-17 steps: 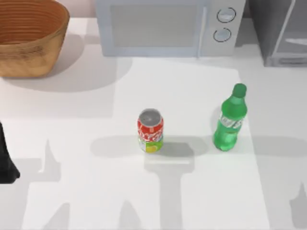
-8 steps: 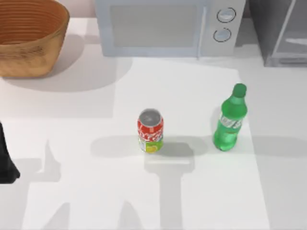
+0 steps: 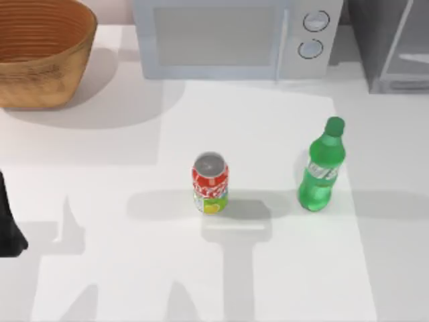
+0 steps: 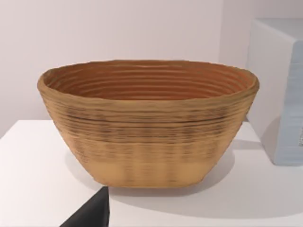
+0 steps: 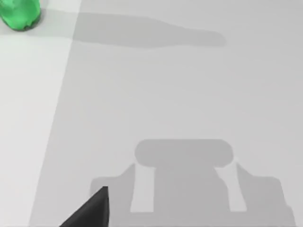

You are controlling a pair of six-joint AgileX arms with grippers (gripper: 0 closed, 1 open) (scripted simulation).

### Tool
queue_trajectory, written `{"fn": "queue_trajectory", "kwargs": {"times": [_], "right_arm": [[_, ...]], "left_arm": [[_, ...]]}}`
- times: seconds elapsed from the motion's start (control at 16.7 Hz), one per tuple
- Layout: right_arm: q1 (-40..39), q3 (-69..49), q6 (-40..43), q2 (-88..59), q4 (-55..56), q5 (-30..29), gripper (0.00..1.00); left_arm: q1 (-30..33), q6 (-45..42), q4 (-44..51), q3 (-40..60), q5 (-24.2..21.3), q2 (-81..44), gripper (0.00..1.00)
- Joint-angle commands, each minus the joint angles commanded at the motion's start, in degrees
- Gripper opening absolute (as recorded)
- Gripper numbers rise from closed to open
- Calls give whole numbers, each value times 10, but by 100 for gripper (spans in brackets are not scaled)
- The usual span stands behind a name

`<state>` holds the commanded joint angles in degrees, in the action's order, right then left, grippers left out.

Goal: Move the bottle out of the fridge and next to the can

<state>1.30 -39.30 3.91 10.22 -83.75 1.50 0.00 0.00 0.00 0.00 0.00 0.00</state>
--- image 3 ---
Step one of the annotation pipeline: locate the grey cabinet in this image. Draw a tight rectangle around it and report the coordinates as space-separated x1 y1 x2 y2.
347 0 429 95

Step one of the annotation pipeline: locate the green bottle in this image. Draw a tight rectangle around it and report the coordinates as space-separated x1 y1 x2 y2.
298 116 347 213

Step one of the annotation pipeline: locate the wooden basket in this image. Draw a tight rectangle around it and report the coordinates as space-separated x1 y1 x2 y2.
0 0 99 110

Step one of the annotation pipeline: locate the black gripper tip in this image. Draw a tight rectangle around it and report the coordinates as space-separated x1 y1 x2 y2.
0 171 29 258

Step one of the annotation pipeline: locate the microwave oven door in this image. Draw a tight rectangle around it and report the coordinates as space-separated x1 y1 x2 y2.
131 0 290 81

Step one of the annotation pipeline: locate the pale microwave oven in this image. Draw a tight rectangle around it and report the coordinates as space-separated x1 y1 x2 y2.
131 0 345 81

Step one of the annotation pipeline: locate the microwave knob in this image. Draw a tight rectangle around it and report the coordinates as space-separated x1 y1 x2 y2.
297 38 324 60
302 9 331 32

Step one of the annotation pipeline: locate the red and green can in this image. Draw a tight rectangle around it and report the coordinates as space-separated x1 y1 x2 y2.
191 151 230 216

